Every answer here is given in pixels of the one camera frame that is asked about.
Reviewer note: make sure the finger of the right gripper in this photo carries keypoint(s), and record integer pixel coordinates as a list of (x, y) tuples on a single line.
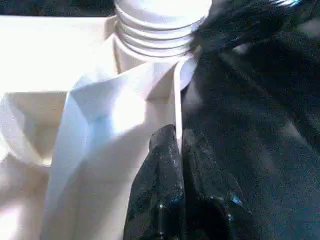
[(245, 22)]

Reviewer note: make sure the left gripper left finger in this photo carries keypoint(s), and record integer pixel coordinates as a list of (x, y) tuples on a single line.
[(157, 195)]

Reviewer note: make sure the white plastic table leg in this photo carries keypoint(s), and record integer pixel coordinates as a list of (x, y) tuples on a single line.
[(160, 20)]

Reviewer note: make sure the black work mat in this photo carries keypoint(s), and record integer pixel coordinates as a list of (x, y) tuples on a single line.
[(260, 140)]

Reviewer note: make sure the white plastic table top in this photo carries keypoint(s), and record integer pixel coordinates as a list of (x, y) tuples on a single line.
[(55, 65)]

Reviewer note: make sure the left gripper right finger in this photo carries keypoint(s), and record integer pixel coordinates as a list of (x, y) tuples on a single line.
[(215, 200)]

